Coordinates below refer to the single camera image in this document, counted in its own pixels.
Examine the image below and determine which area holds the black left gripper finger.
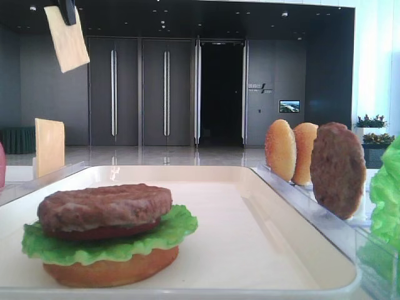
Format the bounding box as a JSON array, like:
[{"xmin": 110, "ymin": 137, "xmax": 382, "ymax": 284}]
[{"xmin": 57, "ymin": 0, "xmax": 76, "ymax": 26}]

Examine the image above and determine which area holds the orange cheese slice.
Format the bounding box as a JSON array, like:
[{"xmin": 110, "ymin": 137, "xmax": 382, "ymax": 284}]
[
  {"xmin": 44, "ymin": 6, "xmax": 90, "ymax": 73},
  {"xmin": 35, "ymin": 118, "xmax": 65, "ymax": 178}
]

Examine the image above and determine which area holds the red tomato slice standing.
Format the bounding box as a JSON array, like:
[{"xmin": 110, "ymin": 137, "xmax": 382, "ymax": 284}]
[{"xmin": 0, "ymin": 142, "xmax": 6, "ymax": 189}]

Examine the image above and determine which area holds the brown meat patty on tray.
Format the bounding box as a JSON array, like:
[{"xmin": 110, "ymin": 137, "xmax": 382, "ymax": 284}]
[{"xmin": 37, "ymin": 184, "xmax": 173, "ymax": 232}]

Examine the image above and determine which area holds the red tomato slice in burger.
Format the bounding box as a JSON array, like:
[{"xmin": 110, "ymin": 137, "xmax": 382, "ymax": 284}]
[{"xmin": 44, "ymin": 217, "xmax": 161, "ymax": 241}]

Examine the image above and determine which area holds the green lettuce leaf on tray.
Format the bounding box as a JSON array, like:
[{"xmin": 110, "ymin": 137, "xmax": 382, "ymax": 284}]
[{"xmin": 21, "ymin": 205, "xmax": 198, "ymax": 266}]

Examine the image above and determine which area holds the brown meat patty standing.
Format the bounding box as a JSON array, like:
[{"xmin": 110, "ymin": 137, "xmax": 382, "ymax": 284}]
[{"xmin": 310, "ymin": 122, "xmax": 366, "ymax": 219}]

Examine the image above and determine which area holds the green lettuce leaf standing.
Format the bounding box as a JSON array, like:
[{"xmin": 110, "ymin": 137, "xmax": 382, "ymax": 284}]
[{"xmin": 369, "ymin": 137, "xmax": 399, "ymax": 249}]

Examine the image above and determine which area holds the brown bun half left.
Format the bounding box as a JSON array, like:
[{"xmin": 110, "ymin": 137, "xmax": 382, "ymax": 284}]
[{"xmin": 265, "ymin": 119, "xmax": 296, "ymax": 182}]

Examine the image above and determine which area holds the brown bun half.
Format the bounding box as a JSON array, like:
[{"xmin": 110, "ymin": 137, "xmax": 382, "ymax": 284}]
[
  {"xmin": 292, "ymin": 122, "xmax": 318, "ymax": 185},
  {"xmin": 265, "ymin": 119, "xmax": 296, "ymax": 182}
]

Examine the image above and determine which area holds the brown bun half right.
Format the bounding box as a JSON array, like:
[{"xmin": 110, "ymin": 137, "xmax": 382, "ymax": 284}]
[{"xmin": 292, "ymin": 122, "xmax": 318, "ymax": 185}]

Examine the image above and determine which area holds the bottom bun in burger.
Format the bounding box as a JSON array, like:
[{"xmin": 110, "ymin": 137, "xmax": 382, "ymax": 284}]
[{"xmin": 43, "ymin": 246, "xmax": 179, "ymax": 288}]

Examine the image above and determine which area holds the cream rectangular metal tray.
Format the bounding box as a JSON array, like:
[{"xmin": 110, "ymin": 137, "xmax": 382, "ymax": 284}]
[{"xmin": 1, "ymin": 166, "xmax": 361, "ymax": 299}]

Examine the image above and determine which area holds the potted plants planter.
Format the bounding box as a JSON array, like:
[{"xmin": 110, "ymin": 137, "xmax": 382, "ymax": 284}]
[{"xmin": 355, "ymin": 114, "xmax": 395, "ymax": 169}]

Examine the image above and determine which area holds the long clear left rail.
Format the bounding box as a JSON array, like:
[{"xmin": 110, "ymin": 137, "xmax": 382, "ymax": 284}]
[{"xmin": 1, "ymin": 161, "xmax": 88, "ymax": 206}]

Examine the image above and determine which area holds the long clear rail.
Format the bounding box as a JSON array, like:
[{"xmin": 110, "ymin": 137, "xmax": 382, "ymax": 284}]
[
  {"xmin": 252, "ymin": 164, "xmax": 399, "ymax": 299},
  {"xmin": 1, "ymin": 161, "xmax": 88, "ymax": 206}
]

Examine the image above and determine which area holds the small wall screen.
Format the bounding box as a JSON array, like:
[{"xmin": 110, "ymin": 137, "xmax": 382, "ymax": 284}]
[{"xmin": 279, "ymin": 100, "xmax": 301, "ymax": 113}]

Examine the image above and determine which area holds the long clear right rail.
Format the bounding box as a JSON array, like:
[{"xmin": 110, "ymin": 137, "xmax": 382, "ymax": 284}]
[{"xmin": 252, "ymin": 164, "xmax": 399, "ymax": 299}]

